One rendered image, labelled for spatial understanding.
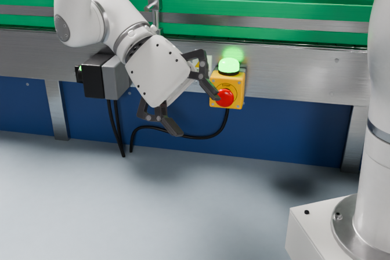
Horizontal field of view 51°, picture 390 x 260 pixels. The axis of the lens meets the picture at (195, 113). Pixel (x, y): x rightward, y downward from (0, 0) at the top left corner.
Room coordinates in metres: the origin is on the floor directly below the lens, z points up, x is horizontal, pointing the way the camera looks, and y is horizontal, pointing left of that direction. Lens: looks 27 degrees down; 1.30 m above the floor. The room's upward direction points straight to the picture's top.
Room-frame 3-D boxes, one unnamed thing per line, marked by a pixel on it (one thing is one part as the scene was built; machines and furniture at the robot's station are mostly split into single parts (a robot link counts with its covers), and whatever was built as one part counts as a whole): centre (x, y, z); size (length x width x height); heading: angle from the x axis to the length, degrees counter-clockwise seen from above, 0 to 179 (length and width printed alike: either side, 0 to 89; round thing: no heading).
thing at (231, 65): (0.82, -0.07, 1.01); 0.05 x 0.05 x 0.03
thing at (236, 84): (0.81, -0.07, 0.96); 0.07 x 0.07 x 0.07; 78
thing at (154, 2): (0.87, 0.09, 1.11); 0.07 x 0.04 x 0.13; 168
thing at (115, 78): (0.87, 0.20, 0.96); 0.08 x 0.08 x 0.08; 78
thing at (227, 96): (0.77, -0.06, 0.96); 0.04 x 0.03 x 0.04; 78
